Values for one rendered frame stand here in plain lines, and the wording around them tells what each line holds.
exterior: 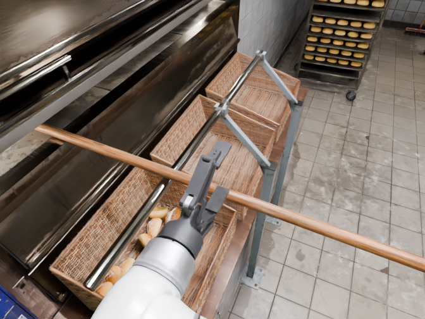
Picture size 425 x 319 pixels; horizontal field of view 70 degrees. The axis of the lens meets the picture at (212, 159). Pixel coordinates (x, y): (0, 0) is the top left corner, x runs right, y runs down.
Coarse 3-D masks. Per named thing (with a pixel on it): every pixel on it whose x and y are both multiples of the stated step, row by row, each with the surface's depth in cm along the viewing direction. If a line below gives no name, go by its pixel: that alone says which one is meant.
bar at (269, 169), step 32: (256, 64) 135; (288, 96) 150; (288, 128) 161; (288, 160) 176; (160, 192) 81; (128, 224) 74; (256, 224) 145; (256, 256) 165; (96, 288) 65; (256, 288) 179
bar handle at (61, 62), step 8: (64, 56) 74; (56, 64) 72; (64, 64) 74; (40, 72) 69; (48, 72) 70; (64, 72) 74; (24, 80) 66; (32, 80) 67; (8, 88) 64; (16, 88) 64; (24, 88) 66; (0, 96) 62; (8, 96) 63; (0, 120) 62
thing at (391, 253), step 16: (48, 128) 95; (80, 144) 91; (96, 144) 90; (128, 160) 86; (144, 160) 85; (176, 176) 81; (208, 192) 79; (240, 192) 77; (256, 208) 75; (272, 208) 73; (304, 224) 71; (320, 224) 70; (336, 240) 69; (352, 240) 68; (368, 240) 67; (384, 256) 66; (400, 256) 65; (416, 256) 65
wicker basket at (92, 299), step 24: (120, 192) 126; (144, 192) 140; (168, 192) 142; (96, 216) 115; (120, 216) 126; (216, 216) 139; (72, 240) 107; (216, 240) 136; (72, 264) 107; (96, 264) 117; (216, 264) 121; (72, 288) 105; (192, 288) 121
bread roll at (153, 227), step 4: (152, 220) 137; (156, 220) 137; (160, 220) 138; (148, 224) 136; (152, 224) 135; (156, 224) 135; (160, 224) 136; (148, 228) 135; (152, 228) 134; (156, 228) 134; (148, 232) 134; (152, 232) 133; (156, 232) 134; (152, 236) 134
